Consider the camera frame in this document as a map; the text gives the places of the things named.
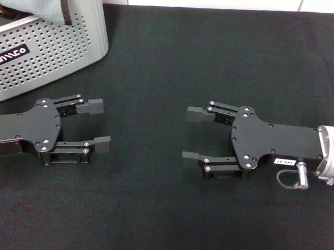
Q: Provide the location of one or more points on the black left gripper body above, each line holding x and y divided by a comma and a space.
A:
31, 124

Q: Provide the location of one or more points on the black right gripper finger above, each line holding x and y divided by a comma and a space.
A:
196, 115
190, 157

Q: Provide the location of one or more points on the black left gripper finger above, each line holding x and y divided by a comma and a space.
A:
90, 106
99, 145

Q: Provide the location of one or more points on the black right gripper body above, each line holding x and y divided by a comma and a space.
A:
274, 140

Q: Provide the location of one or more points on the yellow and grey towel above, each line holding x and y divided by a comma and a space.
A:
28, 0

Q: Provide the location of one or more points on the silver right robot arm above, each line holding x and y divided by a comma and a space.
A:
333, 149

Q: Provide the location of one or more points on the black tablecloth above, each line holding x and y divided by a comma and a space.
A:
152, 202

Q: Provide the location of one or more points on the grey perforated metal storage box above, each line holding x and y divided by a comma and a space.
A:
50, 56

